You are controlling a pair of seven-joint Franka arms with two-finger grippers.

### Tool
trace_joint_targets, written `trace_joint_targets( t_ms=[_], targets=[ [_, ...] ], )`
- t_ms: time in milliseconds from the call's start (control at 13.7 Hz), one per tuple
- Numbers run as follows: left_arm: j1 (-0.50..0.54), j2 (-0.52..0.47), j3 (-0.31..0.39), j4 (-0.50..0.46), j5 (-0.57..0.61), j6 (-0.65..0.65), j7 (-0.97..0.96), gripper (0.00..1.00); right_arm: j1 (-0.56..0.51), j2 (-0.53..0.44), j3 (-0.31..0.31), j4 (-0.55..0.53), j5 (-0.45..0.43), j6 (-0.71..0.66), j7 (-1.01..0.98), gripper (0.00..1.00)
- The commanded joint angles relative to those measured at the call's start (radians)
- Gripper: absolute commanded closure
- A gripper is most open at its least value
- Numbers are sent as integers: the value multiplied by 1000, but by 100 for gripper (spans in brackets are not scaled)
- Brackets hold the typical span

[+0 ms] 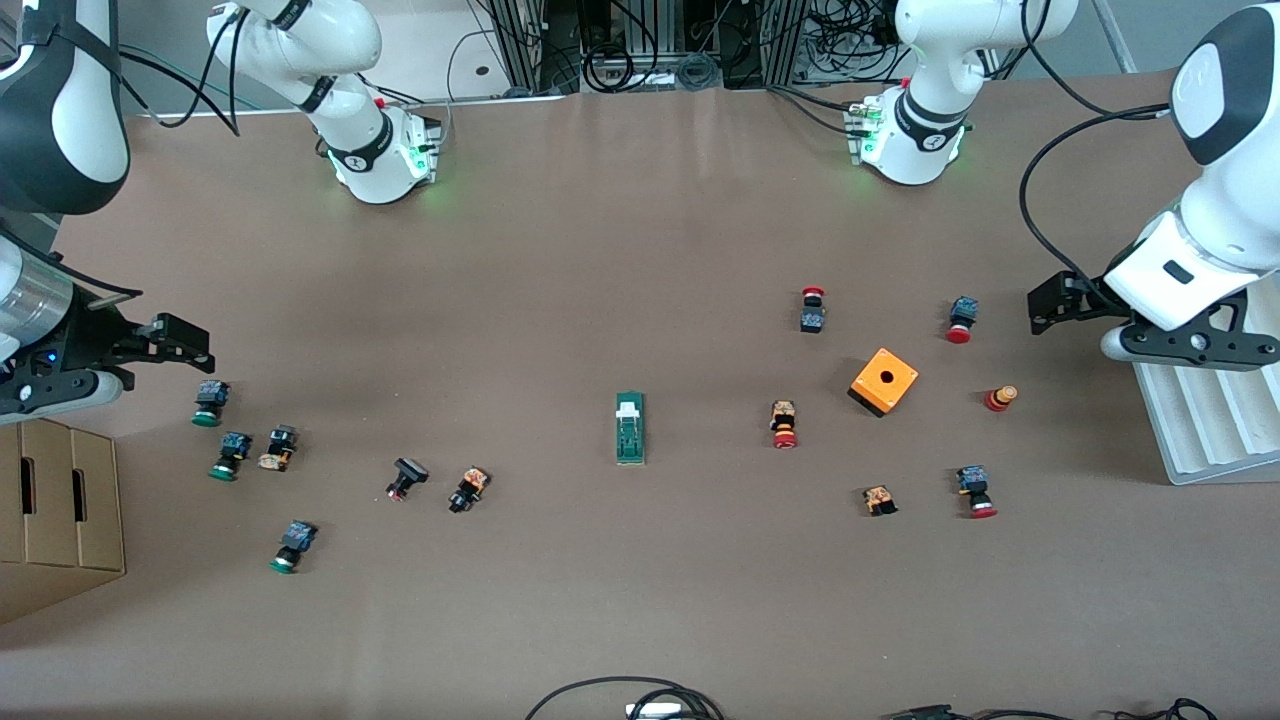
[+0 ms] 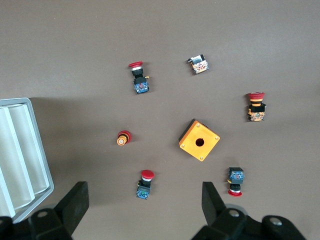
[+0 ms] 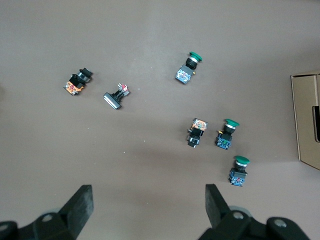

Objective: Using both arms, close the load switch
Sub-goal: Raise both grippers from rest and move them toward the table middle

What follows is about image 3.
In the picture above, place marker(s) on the brown cardboard box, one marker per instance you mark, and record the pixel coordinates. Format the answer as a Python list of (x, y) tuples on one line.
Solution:
[(305, 120)]

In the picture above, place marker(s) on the black square-head push button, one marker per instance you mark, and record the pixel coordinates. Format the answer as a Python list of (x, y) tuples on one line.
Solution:
[(112, 100)]

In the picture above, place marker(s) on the black selector switch orange base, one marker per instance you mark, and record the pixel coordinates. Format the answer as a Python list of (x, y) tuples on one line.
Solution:
[(75, 85), (197, 127)]

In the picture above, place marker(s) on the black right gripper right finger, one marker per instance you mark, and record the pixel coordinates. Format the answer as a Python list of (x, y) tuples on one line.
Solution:
[(220, 217)]

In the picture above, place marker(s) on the green mushroom push button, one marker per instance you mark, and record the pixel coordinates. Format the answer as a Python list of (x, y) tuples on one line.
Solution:
[(237, 175), (185, 75), (225, 140)]

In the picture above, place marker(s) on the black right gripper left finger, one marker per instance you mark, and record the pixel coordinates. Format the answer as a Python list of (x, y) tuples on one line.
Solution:
[(75, 215)]

